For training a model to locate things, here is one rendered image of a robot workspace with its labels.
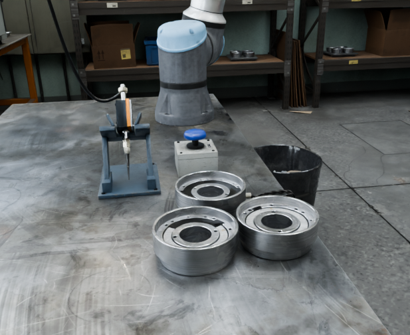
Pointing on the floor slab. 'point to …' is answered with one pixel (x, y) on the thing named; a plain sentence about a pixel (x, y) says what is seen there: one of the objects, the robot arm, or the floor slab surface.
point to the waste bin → (274, 159)
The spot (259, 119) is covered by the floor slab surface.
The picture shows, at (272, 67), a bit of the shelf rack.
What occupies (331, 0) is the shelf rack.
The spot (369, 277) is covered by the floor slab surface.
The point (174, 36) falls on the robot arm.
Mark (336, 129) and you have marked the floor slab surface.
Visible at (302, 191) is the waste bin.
